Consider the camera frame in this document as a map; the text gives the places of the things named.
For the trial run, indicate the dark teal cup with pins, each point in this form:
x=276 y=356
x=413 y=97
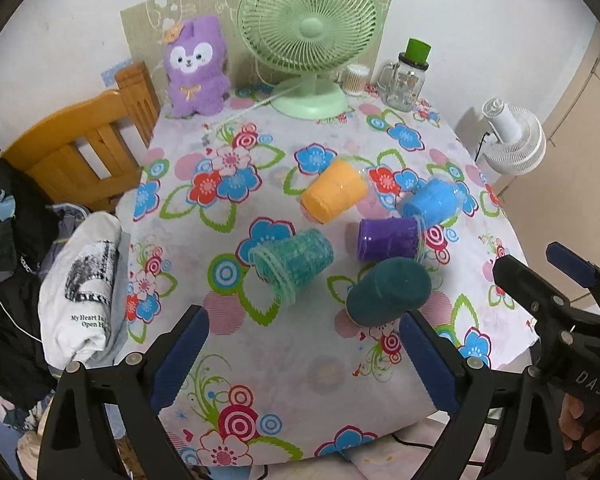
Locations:
x=392 y=288

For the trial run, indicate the blue cup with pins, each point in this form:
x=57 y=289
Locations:
x=434 y=203

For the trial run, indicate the cotton swab jar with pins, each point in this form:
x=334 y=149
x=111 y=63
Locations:
x=353 y=79

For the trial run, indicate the purple plush bunny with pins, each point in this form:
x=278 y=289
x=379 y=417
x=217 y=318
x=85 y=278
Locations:
x=194 y=59

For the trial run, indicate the person's hand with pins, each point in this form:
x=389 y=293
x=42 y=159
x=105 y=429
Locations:
x=576 y=430

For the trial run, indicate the purple cup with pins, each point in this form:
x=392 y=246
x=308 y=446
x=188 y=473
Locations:
x=382 y=239

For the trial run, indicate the black clothing pile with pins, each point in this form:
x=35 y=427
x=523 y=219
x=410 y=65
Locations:
x=28 y=228

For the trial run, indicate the floral tablecloth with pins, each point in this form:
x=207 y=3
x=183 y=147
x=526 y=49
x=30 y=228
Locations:
x=254 y=216

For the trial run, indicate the turquoise glitter cup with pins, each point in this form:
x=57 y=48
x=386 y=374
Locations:
x=290 y=264

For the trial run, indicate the beige wall poster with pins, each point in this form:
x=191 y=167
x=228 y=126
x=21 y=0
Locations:
x=145 y=25

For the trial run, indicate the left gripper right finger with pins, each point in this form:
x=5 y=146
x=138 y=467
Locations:
x=527 y=443

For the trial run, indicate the glass mug green lid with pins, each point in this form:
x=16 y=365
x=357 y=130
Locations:
x=399 y=84

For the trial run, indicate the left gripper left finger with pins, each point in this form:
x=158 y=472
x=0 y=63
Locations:
x=77 y=440

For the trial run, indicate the wooden chair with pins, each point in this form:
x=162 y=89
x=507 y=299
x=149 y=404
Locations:
x=78 y=154

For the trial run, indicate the white printed t-shirt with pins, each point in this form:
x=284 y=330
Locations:
x=80 y=317

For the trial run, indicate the green desk fan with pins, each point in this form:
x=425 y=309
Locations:
x=308 y=40

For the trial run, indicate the white floor fan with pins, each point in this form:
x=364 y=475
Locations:
x=520 y=142

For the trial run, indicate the orange cup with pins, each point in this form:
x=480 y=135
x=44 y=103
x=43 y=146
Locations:
x=338 y=188

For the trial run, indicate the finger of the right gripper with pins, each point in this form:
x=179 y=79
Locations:
x=583 y=272
x=552 y=311

